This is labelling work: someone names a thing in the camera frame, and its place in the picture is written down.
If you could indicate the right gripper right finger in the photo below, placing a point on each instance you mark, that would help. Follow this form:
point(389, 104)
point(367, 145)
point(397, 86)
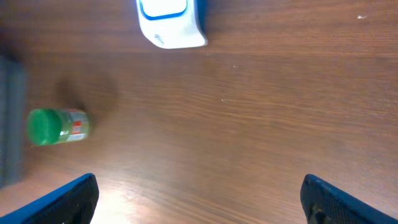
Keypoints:
point(325, 203)

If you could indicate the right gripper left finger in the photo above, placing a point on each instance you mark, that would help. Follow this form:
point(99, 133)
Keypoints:
point(74, 203)

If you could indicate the green red snack bag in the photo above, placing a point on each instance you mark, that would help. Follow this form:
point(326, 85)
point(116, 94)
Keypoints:
point(55, 126)

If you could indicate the white barcode scanner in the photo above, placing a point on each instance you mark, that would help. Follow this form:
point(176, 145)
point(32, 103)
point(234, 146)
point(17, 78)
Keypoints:
point(172, 24)

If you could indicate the dark grey plastic basket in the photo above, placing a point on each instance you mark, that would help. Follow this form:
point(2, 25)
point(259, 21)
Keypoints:
point(13, 87)

